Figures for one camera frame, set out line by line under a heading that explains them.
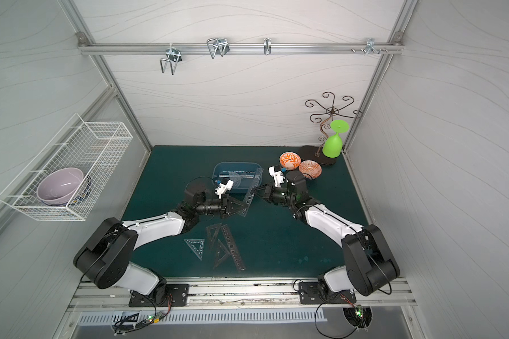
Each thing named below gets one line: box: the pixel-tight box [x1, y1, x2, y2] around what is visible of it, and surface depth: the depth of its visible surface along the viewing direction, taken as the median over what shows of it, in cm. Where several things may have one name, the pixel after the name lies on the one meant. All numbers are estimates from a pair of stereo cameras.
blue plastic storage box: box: [212, 161, 263, 195], surface depth 109 cm
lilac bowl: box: [36, 167, 85, 207], surface depth 61 cm
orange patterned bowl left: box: [278, 151, 302, 171], surface depth 113 cm
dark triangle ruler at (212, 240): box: [206, 222, 223, 250], surface depth 90 cm
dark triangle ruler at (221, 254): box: [212, 238, 232, 270], surface depth 85 cm
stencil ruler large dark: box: [220, 224, 247, 272], surface depth 86 cm
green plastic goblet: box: [322, 119, 350, 159], surface depth 92 cm
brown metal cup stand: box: [298, 91, 363, 166], surface depth 98 cm
